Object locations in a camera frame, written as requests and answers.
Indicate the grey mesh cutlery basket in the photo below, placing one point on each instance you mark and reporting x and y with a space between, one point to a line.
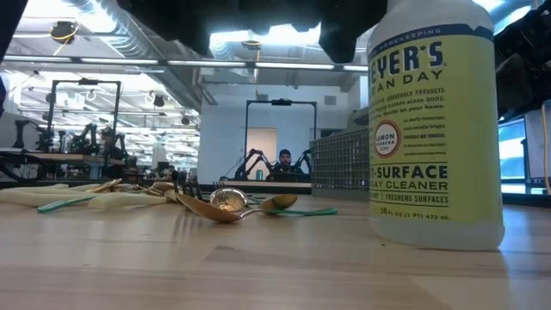
340 163

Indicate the yellow label spray cleaner bottle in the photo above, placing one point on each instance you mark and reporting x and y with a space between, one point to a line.
430 129

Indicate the person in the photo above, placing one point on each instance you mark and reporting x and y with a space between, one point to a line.
285 165

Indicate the long ceiling light strip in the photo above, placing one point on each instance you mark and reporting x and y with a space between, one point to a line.
206 63

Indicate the blue lit glass partition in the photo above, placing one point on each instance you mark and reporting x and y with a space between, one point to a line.
512 150

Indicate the background wooden table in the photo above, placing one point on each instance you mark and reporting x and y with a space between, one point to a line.
64 157

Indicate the silver ceiling duct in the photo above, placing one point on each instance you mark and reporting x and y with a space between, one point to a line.
129 41

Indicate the black background camera frame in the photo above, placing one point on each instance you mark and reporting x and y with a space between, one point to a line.
282 102
88 81

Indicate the grey wall vent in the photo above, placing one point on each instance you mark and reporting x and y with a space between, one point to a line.
330 100

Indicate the beige door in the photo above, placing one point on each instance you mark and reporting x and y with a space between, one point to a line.
260 142

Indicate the black metal fork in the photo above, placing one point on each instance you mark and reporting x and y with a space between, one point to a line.
219 185
196 189
181 189

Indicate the background robot arms group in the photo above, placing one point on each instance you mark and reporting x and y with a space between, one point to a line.
86 138

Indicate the teal drink can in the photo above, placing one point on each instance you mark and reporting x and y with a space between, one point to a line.
259 175

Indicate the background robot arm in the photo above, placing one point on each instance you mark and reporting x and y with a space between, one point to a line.
305 159
251 160

